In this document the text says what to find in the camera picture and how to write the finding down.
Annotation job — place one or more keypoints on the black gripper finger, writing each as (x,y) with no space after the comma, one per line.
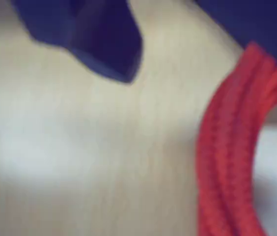
(263,24)
(99,37)

